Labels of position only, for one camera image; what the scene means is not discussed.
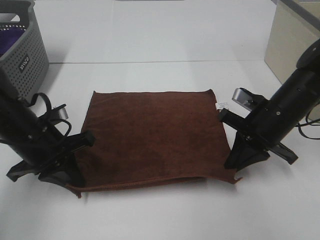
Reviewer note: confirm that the grey perforated basket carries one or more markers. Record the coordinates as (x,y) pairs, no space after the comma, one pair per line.
(24,65)

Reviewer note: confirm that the white towel label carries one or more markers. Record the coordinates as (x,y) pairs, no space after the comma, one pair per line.
(222,105)

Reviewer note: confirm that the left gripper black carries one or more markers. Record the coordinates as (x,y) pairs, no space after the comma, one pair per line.
(44,150)

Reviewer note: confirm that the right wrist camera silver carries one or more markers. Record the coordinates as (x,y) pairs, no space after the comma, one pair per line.
(247,99)

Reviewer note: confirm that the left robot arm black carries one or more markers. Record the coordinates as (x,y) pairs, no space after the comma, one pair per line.
(38,105)

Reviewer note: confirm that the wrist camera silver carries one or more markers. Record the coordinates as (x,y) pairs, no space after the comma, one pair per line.
(247,99)
(60,112)

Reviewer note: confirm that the purple cloth in basket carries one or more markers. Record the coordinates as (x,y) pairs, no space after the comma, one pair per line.
(8,38)

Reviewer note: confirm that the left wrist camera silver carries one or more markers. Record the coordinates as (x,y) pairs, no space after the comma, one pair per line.
(60,112)

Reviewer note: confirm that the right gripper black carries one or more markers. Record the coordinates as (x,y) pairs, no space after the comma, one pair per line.
(263,129)

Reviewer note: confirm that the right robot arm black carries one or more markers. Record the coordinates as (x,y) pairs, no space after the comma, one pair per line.
(309,60)

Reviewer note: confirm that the brown towel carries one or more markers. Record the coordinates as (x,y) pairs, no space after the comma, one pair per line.
(146,139)

